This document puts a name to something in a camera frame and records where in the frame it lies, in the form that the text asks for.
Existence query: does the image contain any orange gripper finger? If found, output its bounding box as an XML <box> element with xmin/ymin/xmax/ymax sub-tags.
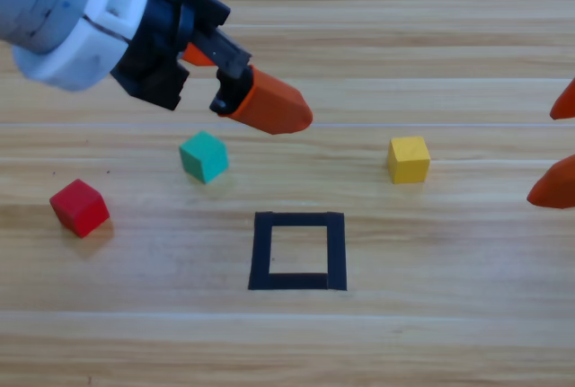
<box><xmin>181</xmin><ymin>42</ymin><xmax>217</xmax><ymax>67</ymax></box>
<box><xmin>526</xmin><ymin>154</ymin><xmax>575</xmax><ymax>209</ymax></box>
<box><xmin>208</xmin><ymin>65</ymin><xmax>314</xmax><ymax>136</ymax></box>
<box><xmin>550</xmin><ymin>76</ymin><xmax>575</xmax><ymax>121</ymax></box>

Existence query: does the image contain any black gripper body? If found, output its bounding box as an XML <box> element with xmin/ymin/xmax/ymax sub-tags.
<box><xmin>110</xmin><ymin>0</ymin><xmax>252</xmax><ymax>112</ymax></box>

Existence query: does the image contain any green wooden cube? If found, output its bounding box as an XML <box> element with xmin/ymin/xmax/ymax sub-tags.
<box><xmin>178</xmin><ymin>130</ymin><xmax>230</xmax><ymax>185</ymax></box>

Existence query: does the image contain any yellow wooden cube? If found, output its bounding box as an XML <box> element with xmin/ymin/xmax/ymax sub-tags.
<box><xmin>387</xmin><ymin>136</ymin><xmax>431</xmax><ymax>185</ymax></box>

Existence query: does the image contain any red wooden cube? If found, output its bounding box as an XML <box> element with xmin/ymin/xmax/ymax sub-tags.
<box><xmin>49</xmin><ymin>179</ymin><xmax>111</xmax><ymax>239</ymax></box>

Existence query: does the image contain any black tape square outline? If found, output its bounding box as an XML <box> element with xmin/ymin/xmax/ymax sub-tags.
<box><xmin>247</xmin><ymin>211</ymin><xmax>349</xmax><ymax>292</ymax></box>

